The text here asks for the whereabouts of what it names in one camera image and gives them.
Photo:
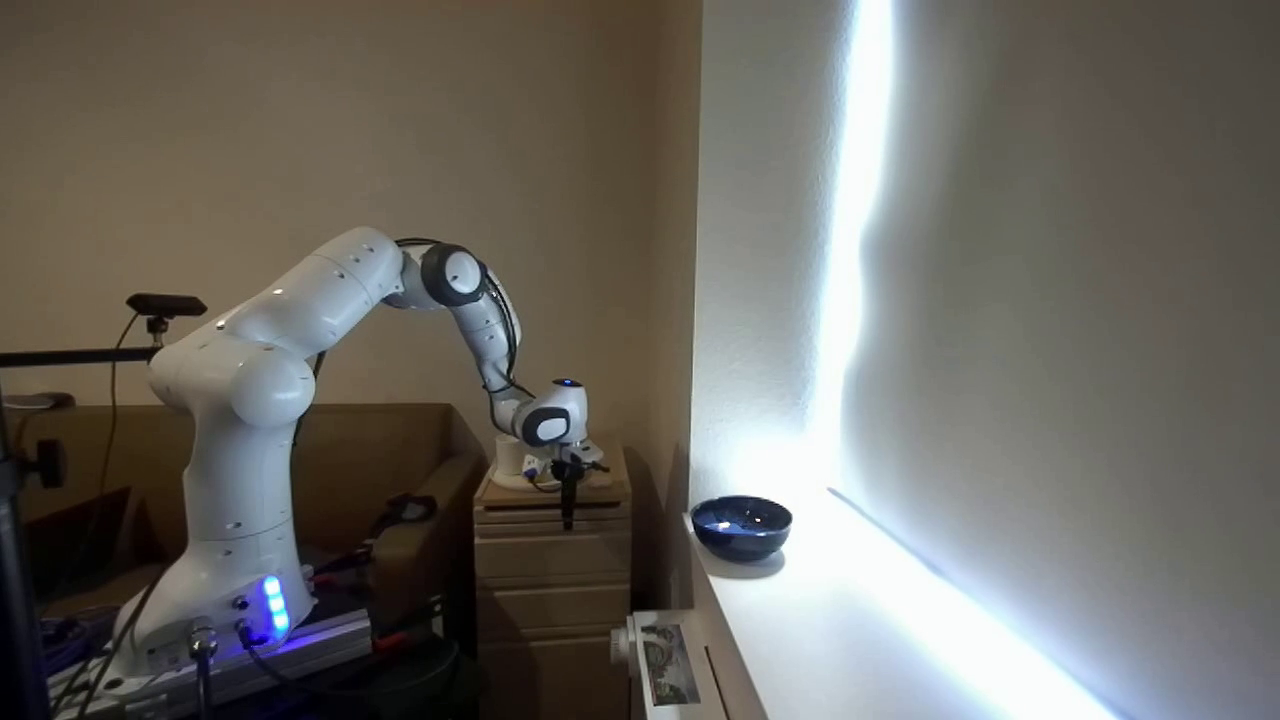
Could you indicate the blue bowl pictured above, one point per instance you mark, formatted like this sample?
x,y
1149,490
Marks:
x,y
741,530

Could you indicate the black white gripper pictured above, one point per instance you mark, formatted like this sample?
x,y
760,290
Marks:
x,y
565,471

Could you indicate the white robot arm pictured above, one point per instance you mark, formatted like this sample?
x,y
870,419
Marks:
x,y
249,382

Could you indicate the black camera on stand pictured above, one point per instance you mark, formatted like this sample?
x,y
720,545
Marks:
x,y
161,311

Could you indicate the wooden nightstand cabinet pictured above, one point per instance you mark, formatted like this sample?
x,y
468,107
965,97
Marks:
x,y
548,602

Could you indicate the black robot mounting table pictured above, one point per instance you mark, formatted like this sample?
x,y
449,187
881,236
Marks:
x,y
259,657

